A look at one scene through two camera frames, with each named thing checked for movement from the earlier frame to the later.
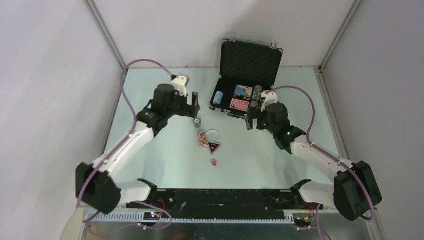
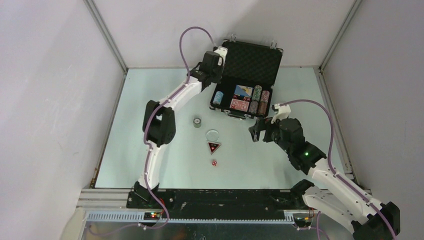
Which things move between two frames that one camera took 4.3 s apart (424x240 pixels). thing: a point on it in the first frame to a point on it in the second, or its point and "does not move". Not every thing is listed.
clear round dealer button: x=212 y=134 does not move
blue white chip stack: x=218 y=97 does not move
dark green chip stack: x=197 y=122 does not move
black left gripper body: x=180 y=106 to x=216 y=73
